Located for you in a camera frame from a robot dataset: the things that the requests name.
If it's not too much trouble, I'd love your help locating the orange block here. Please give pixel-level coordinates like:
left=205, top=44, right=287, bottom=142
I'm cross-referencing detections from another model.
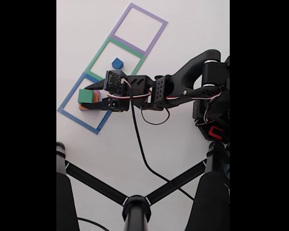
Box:
left=78, top=90, right=99, bottom=111

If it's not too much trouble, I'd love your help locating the green block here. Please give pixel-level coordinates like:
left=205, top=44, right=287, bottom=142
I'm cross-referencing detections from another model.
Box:
left=77, top=89, right=94, bottom=104

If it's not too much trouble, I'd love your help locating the small blue cube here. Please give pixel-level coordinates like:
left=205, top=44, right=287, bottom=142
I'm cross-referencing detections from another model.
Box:
left=111, top=57, right=124, bottom=70

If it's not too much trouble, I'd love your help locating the black tripod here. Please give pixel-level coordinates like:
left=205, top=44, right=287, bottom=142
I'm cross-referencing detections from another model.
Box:
left=56, top=141, right=230, bottom=231

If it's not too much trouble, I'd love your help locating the white red gripper servo wire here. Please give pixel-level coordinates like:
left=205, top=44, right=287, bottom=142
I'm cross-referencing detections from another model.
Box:
left=107, top=78, right=223, bottom=103

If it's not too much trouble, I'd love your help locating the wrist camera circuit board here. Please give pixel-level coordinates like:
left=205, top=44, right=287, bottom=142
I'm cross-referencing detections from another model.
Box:
left=103, top=69, right=129, bottom=95

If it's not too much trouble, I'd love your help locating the blue tape square frame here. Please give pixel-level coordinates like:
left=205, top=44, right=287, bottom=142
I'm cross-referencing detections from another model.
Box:
left=57, top=73, right=114, bottom=135

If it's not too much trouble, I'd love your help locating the green tape square frame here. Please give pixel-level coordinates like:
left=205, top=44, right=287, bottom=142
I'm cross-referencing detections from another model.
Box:
left=84, top=36, right=145, bottom=81

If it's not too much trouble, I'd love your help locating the thick black camera cable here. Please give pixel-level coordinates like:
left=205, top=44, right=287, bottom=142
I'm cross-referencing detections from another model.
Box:
left=129, top=81, right=196, bottom=201

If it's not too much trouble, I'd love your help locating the white red base servo wire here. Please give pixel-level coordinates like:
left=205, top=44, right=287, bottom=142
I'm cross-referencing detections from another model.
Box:
left=195, top=97, right=222, bottom=127

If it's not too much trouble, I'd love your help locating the purple tape square frame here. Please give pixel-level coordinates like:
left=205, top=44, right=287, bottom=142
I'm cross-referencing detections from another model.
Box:
left=110, top=2, right=169, bottom=55

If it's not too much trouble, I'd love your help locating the thin black cable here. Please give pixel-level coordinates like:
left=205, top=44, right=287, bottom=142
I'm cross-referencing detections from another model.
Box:
left=77, top=217, right=109, bottom=231

